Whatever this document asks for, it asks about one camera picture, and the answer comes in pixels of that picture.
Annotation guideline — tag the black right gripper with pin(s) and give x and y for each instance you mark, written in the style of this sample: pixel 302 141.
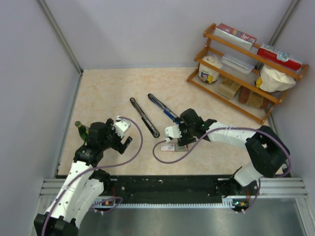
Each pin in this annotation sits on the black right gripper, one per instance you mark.
pixel 184 139

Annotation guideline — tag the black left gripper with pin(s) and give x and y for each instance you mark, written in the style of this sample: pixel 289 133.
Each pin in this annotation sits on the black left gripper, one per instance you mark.
pixel 109 125

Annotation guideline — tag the red white staple box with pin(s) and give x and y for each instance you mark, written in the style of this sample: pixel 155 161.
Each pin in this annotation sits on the red white staple box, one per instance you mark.
pixel 174 147

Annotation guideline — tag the blue black stapler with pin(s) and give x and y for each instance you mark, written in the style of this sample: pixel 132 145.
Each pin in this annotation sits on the blue black stapler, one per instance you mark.
pixel 165 109

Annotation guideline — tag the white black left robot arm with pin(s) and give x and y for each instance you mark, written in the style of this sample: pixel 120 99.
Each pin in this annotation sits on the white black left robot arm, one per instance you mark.
pixel 84 182

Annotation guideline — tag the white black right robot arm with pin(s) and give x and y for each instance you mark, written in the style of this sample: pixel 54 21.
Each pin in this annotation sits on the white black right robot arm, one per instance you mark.
pixel 265 149

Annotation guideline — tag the green glass bottle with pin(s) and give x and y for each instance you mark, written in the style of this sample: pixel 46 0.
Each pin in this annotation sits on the green glass bottle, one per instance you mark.
pixel 82 129

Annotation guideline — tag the white jar yellow label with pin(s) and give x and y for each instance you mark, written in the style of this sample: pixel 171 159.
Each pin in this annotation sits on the white jar yellow label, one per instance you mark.
pixel 207 74

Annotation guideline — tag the brown paper package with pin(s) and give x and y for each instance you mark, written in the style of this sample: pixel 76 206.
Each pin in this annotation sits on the brown paper package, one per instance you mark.
pixel 252 99

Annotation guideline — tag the clear plastic tray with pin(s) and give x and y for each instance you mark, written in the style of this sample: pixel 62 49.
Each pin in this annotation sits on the clear plastic tray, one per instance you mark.
pixel 237 64

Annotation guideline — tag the white paper bag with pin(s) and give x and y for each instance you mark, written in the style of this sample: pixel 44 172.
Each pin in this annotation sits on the white paper bag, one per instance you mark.
pixel 271 80

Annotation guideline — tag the red white foil box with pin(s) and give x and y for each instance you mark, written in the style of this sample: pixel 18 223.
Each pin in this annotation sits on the red white foil box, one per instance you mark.
pixel 234 36

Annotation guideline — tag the red cling wrap box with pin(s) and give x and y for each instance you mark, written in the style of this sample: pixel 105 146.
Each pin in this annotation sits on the red cling wrap box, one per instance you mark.
pixel 278 56

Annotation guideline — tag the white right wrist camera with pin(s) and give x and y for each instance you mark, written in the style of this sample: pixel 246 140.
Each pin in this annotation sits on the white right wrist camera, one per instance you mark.
pixel 172 132

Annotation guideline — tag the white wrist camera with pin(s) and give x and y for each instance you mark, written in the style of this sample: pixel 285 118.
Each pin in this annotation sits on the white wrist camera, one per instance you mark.
pixel 121 126
pixel 172 132

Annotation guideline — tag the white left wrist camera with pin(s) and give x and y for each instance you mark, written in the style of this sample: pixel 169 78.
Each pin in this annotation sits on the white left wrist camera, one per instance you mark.
pixel 121 126

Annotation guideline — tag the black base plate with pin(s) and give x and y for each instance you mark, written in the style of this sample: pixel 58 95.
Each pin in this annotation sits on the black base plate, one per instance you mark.
pixel 176 188

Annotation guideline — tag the grey slotted cable duct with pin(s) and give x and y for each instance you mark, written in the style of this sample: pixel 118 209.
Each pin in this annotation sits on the grey slotted cable duct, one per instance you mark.
pixel 224 203

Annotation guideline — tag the aluminium rail frame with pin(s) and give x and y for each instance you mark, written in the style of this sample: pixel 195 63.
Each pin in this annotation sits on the aluminium rail frame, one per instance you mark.
pixel 273 188

